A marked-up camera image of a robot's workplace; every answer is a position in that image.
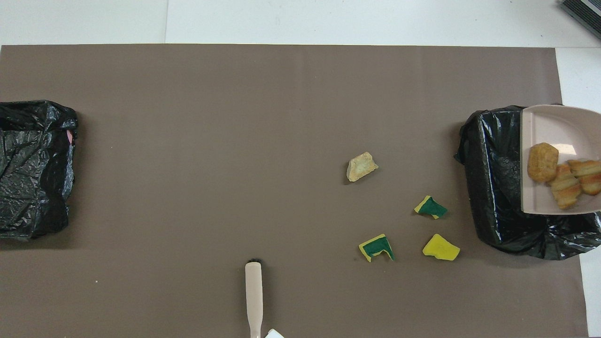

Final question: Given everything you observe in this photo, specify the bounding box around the all yellow sponge piece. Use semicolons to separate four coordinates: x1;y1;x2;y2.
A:
422;233;461;261

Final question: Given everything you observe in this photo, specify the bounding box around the beige hand brush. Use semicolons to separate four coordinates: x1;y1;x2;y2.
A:
245;258;264;338

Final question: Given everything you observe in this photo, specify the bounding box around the black bag lined bin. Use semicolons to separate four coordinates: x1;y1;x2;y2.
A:
0;100;79;241
454;104;601;261

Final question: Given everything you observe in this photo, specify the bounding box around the dark ribbed panel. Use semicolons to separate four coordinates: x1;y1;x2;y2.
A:
559;0;601;40

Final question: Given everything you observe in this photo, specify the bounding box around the striped croissant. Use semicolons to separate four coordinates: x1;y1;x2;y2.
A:
567;160;601;196
549;163;583;210

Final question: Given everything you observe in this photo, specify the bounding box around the brown bread roll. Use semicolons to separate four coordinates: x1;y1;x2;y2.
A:
527;142;560;184

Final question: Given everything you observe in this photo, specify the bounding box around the beige plastic dustpan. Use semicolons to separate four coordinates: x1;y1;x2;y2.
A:
520;104;601;215

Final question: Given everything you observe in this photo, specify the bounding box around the brown table mat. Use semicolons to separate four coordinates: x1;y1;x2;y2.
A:
0;45;589;338

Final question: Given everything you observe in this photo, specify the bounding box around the pale bread chunk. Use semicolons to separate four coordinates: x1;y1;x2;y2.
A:
346;152;379;183

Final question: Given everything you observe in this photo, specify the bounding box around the green yellow sponge piece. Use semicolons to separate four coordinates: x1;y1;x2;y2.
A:
414;195;448;220
358;234;396;262

